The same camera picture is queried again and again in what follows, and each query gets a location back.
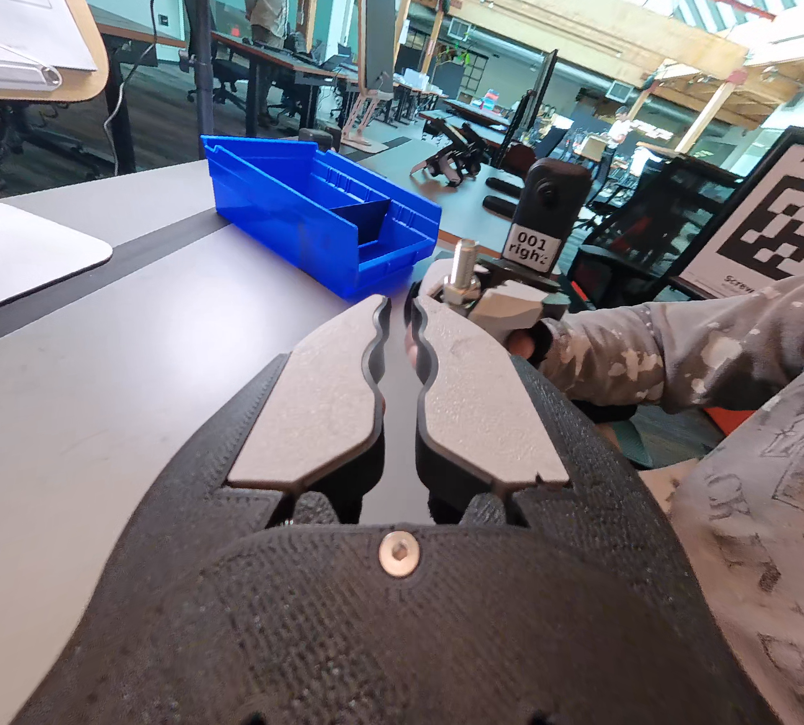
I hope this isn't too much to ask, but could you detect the black bin divider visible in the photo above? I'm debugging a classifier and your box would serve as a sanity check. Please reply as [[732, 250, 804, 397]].
[[330, 199, 392, 245]]

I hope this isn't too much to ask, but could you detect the person's right forearm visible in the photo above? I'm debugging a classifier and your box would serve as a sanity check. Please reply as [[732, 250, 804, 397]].
[[540, 276, 804, 415]]

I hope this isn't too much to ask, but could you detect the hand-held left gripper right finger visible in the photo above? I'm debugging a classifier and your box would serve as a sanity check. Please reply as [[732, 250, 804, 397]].
[[411, 295, 571, 509]]

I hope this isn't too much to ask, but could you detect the steel hex bolt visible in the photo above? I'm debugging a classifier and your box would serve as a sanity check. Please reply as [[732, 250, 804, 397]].
[[455, 238, 481, 286]]

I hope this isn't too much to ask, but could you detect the black framed marker sign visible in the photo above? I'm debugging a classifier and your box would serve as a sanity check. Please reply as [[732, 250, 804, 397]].
[[671, 127, 804, 300]]

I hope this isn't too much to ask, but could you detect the wooden top desk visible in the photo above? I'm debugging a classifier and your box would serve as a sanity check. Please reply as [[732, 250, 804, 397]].
[[210, 31, 353, 139]]

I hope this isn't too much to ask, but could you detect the instruction sheet on stand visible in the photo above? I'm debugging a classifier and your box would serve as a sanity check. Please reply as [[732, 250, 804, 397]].
[[0, 0, 114, 306]]

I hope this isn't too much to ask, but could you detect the spare black gripper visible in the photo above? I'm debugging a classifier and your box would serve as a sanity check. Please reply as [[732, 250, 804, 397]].
[[410, 129, 466, 189], [446, 119, 490, 173]]

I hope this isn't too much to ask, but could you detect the tall black monitor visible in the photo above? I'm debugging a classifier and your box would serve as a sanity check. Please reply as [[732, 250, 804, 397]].
[[502, 49, 560, 168]]

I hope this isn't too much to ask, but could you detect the brown chair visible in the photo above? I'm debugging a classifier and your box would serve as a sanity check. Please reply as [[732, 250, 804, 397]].
[[502, 142, 538, 176]]

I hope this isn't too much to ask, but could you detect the black mesh office chair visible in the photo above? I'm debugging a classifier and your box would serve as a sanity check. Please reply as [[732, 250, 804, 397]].
[[568, 157, 742, 308]]

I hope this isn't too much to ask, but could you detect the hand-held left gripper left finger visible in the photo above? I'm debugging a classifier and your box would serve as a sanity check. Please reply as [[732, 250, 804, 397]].
[[226, 293, 392, 506]]

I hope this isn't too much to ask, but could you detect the person's grey spattered sweatshirt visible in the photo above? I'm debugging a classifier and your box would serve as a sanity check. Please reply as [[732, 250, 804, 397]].
[[653, 373, 804, 725]]

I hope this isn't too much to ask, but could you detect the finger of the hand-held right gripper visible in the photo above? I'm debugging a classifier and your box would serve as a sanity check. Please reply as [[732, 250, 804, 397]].
[[468, 284, 552, 342], [417, 260, 454, 299]]

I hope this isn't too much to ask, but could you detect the blue plastic bin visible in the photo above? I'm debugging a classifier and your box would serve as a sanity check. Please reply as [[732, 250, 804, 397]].
[[200, 135, 443, 302]]

